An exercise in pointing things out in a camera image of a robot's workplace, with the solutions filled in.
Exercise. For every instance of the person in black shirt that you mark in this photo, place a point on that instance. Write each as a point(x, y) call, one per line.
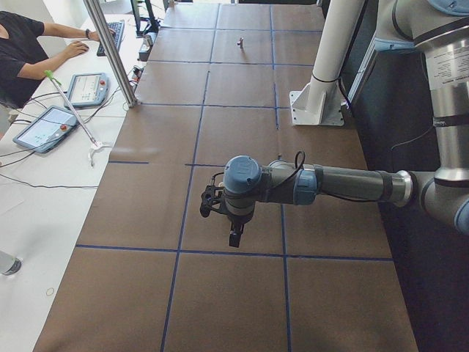
point(23, 59)

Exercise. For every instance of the aluminium frame post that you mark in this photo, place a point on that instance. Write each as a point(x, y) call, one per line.
point(100, 23)

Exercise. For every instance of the white camera post with base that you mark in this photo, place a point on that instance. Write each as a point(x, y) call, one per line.
point(319, 102)

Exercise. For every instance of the white grabber stick green handle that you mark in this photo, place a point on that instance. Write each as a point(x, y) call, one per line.
point(95, 144)

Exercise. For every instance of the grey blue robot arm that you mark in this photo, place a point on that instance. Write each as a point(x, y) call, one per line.
point(438, 29)

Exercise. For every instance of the near teach pendant tablet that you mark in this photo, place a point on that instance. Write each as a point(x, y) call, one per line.
point(48, 130)

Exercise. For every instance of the teach pendant tablet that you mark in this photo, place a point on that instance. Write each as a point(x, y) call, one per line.
point(48, 130)
point(87, 90)

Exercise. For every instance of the person's right hand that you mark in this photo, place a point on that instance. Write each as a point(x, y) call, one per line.
point(76, 48)

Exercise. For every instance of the far teach pendant tablet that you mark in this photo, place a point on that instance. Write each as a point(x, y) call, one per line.
point(87, 90)

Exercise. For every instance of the aluminium post foot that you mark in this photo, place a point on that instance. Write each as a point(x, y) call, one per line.
point(9, 264)

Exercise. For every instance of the person's left hand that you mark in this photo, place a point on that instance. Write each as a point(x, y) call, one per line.
point(94, 35)

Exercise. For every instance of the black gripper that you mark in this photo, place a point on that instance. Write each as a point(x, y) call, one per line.
point(237, 220)

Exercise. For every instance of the black monitor stand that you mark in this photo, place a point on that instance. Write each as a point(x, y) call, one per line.
point(144, 24)

